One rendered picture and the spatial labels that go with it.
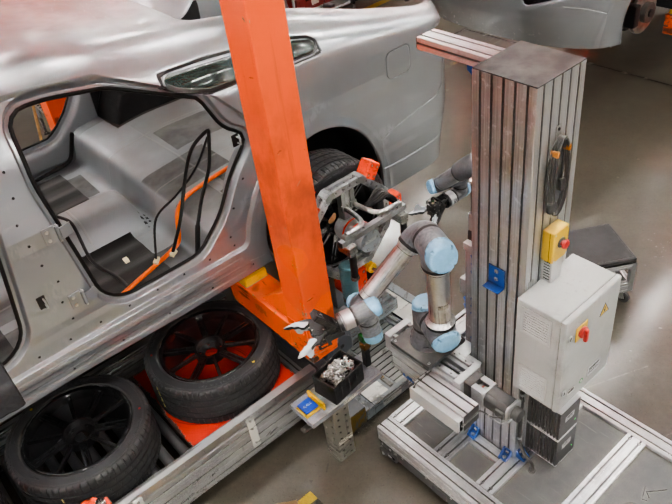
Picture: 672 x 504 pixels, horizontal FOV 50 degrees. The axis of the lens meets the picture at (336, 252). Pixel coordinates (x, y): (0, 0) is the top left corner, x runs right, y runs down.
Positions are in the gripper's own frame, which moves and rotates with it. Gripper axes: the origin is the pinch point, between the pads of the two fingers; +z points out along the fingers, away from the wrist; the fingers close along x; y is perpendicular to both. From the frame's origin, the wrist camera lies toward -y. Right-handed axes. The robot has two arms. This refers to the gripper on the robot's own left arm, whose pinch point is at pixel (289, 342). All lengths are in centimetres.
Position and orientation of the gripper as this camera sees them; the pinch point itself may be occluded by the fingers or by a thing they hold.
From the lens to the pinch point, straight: 258.5
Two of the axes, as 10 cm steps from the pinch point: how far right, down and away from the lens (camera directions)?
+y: 2.1, 6.8, 7.0
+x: -3.8, -6.0, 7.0
